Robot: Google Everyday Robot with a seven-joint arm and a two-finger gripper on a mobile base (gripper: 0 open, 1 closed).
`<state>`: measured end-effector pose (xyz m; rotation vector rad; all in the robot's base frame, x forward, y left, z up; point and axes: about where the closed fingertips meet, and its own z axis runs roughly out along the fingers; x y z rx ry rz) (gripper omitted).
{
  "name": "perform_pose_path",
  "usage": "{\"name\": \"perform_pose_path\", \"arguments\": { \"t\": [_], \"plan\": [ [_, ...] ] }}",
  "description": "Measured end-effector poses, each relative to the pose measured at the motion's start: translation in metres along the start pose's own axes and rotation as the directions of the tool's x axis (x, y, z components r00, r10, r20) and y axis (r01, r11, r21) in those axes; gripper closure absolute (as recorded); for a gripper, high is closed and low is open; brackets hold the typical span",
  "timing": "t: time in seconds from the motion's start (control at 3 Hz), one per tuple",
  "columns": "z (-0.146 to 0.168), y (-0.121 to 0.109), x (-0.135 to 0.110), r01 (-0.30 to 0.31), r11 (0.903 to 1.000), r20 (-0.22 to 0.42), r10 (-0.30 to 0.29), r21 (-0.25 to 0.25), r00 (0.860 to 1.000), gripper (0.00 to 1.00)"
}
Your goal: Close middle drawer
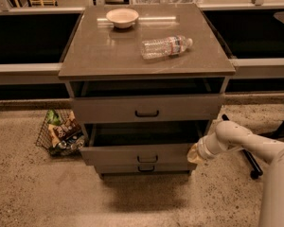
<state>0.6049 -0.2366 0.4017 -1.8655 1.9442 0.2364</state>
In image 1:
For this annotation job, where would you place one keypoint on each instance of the yellowish robot gripper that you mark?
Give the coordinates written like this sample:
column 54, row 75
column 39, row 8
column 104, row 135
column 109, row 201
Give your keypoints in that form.
column 203, row 148

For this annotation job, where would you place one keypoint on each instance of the grey top drawer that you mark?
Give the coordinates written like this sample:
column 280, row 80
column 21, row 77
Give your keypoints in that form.
column 122, row 109

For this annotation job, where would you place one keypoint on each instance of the white ceramic bowl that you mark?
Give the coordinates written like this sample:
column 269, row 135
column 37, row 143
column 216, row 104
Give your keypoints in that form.
column 122, row 18

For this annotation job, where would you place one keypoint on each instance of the grey drawer cabinet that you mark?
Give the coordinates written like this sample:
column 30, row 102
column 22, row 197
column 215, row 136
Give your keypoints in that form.
column 103, row 61

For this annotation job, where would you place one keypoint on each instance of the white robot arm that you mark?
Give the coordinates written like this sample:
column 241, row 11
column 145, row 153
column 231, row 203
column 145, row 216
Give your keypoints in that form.
column 230, row 136

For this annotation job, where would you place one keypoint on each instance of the clear plastic water bottle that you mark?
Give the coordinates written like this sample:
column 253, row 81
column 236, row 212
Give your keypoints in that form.
column 160, row 48

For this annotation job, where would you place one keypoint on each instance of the grey bottom drawer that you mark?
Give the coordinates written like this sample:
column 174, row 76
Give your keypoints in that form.
column 145, row 168

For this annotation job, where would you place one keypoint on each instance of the grey drawer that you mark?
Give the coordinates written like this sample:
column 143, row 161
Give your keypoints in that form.
column 122, row 109
column 145, row 168
column 142, row 143

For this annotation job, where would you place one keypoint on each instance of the wire basket with snacks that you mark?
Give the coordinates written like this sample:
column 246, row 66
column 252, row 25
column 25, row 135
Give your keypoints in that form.
column 60, row 134

